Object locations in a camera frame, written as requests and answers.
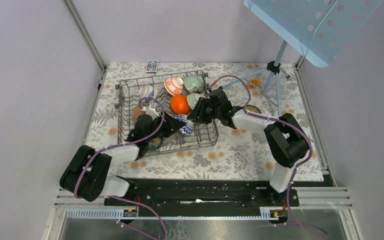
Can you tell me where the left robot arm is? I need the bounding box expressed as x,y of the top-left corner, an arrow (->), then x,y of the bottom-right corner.
59,111 -> 186,206

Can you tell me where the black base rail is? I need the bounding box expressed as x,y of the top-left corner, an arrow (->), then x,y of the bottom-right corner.
104,177 -> 301,220

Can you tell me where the black patterned bowl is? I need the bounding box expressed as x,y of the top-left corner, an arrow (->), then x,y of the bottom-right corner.
246,105 -> 262,114

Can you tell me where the blue white zigzag bowl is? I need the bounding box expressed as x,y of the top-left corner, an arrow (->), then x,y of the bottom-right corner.
173,114 -> 194,136

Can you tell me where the orange butterfly toy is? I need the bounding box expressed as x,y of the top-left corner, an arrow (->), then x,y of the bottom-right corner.
247,78 -> 261,89

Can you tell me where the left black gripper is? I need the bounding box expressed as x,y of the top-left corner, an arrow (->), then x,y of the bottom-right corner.
145,110 -> 186,143

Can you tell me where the white blue floral bowl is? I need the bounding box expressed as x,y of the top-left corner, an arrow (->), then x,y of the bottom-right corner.
138,84 -> 158,99

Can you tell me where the green dotted white bowl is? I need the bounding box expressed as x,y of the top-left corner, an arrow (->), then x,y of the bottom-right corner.
186,93 -> 205,110

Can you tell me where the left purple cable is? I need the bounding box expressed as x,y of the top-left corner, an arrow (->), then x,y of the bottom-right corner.
73,96 -> 170,240

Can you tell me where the orange bowl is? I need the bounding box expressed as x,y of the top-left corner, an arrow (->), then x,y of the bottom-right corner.
170,95 -> 191,115

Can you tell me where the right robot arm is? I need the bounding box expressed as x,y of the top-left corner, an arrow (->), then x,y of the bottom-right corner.
187,88 -> 312,206

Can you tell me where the brown floral bowl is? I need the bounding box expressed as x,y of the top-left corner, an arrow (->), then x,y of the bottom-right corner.
132,105 -> 144,123

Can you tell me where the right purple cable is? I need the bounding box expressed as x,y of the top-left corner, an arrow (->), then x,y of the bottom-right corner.
209,74 -> 329,238

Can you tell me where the playing card box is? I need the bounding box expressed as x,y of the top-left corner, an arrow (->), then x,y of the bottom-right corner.
145,60 -> 159,74

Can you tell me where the dark blue bowl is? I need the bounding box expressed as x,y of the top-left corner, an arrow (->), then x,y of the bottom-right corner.
148,137 -> 163,151

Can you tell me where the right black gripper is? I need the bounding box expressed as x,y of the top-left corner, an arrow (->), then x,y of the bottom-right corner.
186,97 -> 221,126

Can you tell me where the blue music stand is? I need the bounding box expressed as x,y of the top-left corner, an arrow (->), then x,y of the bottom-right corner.
218,0 -> 384,117

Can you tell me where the grey wire dish rack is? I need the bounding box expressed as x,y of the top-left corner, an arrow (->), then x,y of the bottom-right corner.
115,70 -> 219,156

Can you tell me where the red white bowl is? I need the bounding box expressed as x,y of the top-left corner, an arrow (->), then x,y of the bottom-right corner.
163,77 -> 185,96

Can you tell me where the pale green bowl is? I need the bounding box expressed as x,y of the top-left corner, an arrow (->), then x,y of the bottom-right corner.
183,75 -> 205,94

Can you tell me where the purple cable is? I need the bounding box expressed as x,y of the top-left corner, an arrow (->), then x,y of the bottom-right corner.
73,96 -> 170,240
209,74 -> 329,238

